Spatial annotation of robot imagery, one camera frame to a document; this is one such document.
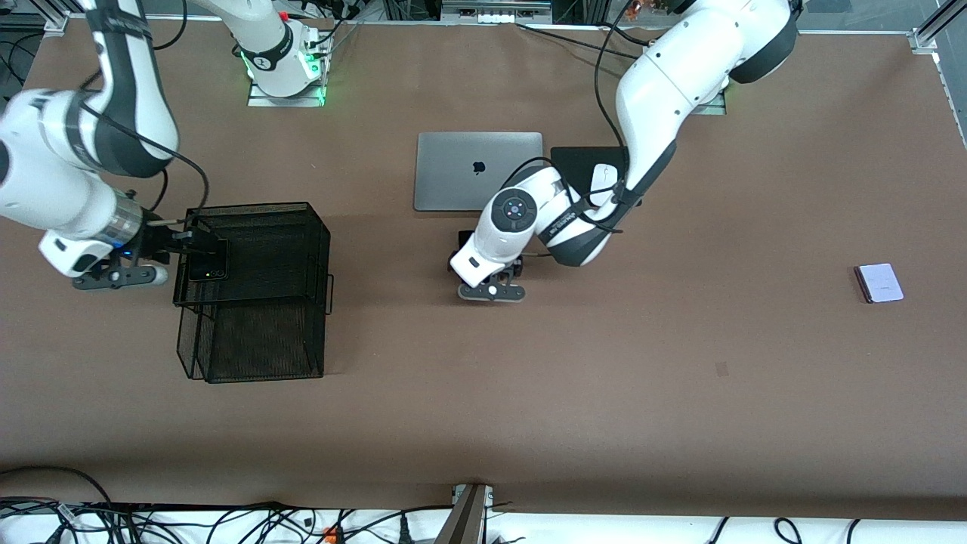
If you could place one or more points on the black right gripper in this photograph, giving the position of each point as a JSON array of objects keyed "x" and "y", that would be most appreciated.
[{"x": 160, "y": 241}]

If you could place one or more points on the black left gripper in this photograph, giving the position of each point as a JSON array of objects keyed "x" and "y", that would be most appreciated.
[{"x": 465, "y": 240}]

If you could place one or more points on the small black flip phone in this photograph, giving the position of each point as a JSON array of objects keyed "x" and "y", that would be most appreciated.
[{"x": 208, "y": 264}]

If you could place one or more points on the lavender flip phone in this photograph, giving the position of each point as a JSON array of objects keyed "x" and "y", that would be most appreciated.
[{"x": 881, "y": 283}]

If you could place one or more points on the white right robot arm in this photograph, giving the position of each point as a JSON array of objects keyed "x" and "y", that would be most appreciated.
[{"x": 45, "y": 174}]

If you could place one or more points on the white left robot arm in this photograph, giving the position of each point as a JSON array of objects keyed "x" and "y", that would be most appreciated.
[{"x": 680, "y": 68}]

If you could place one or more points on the silver closed laptop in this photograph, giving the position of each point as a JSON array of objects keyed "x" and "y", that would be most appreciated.
[{"x": 453, "y": 170}]

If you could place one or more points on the black mesh two-tier organizer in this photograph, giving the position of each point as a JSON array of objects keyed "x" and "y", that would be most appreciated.
[{"x": 257, "y": 332}]

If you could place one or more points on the black mouse pad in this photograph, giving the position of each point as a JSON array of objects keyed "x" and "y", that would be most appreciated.
[{"x": 574, "y": 162}]

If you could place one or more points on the white computer mouse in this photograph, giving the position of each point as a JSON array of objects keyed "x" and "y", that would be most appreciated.
[{"x": 602, "y": 177}]

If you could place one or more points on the white socket power strip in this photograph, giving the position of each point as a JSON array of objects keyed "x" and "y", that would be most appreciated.
[{"x": 495, "y": 16}]

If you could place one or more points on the long black power strip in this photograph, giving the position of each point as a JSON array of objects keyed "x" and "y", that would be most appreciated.
[{"x": 189, "y": 507}]

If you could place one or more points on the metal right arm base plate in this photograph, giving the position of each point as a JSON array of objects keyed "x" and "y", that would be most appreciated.
[{"x": 261, "y": 101}]

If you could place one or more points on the aluminium corner bracket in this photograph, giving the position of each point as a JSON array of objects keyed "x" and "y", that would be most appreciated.
[
  {"x": 57, "y": 24},
  {"x": 923, "y": 41}
]

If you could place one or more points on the grey metal table bracket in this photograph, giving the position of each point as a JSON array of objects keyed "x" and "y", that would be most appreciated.
[{"x": 468, "y": 521}]

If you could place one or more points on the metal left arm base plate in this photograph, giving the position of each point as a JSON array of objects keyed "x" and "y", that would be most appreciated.
[{"x": 718, "y": 109}]

